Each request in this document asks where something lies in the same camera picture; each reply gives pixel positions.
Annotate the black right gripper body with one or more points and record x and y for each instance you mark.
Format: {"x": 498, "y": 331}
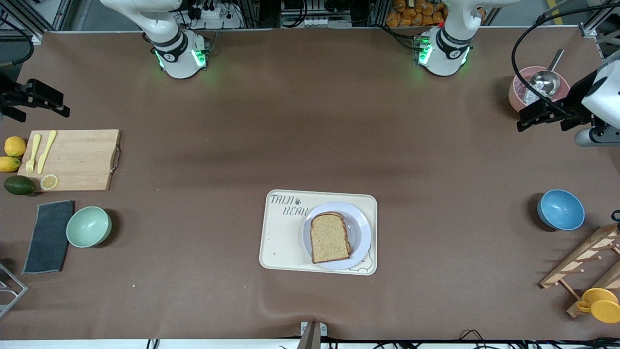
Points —
{"x": 10, "y": 95}

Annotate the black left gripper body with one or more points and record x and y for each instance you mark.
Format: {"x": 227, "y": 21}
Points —
{"x": 576, "y": 100}

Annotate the pale lilac round plate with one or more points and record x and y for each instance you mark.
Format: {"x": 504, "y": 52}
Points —
{"x": 361, "y": 235}

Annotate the plain brown bread slice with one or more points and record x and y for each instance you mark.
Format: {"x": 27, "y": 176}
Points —
{"x": 329, "y": 238}

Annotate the cream bear print tray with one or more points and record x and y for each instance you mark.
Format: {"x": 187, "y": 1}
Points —
{"x": 283, "y": 237}

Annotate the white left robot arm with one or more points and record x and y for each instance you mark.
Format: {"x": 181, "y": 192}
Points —
{"x": 445, "y": 53}

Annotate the pink bowl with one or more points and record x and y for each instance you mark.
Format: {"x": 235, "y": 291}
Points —
{"x": 512, "y": 97}

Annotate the clear ice cubes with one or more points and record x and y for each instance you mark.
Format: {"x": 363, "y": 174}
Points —
{"x": 520, "y": 89}

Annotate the round yellow lemon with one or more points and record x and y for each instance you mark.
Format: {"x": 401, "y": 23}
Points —
{"x": 15, "y": 146}

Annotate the metal scoop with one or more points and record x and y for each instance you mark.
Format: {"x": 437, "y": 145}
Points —
{"x": 545, "y": 82}

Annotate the yellow plastic fork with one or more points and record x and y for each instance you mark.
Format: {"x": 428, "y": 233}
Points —
{"x": 34, "y": 150}

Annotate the yellow plastic knife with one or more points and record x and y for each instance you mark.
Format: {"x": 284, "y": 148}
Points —
{"x": 47, "y": 148}

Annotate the oval yellow lemon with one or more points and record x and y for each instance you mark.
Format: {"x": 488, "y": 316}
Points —
{"x": 8, "y": 165}

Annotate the wooden cutting board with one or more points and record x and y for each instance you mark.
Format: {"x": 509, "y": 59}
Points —
{"x": 77, "y": 160}

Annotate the green avocado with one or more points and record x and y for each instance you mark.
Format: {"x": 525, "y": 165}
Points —
{"x": 19, "y": 185}

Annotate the lemon slice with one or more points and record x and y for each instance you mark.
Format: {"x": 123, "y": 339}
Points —
{"x": 49, "y": 182}

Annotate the blue bowl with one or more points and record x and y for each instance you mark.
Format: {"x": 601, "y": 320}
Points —
{"x": 561, "y": 209}

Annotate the dark grey cloth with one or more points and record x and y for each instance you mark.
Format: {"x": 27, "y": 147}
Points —
{"x": 48, "y": 237}

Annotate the wooden rack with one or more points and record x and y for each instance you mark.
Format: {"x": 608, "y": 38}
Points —
{"x": 588, "y": 254}

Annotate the mint green bowl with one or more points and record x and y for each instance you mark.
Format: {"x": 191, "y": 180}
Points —
{"x": 88, "y": 227}

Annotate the orange pastries pile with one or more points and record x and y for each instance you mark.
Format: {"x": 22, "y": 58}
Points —
{"x": 416, "y": 14}

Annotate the yellow cup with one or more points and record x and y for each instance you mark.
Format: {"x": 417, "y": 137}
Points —
{"x": 603, "y": 306}

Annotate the white power strip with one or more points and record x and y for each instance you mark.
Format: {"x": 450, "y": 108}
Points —
{"x": 213, "y": 14}

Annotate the aluminium frame post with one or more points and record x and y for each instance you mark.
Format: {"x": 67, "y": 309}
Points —
{"x": 598, "y": 19}
{"x": 36, "y": 22}

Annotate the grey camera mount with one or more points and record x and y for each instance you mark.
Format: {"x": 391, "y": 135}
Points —
{"x": 311, "y": 335}

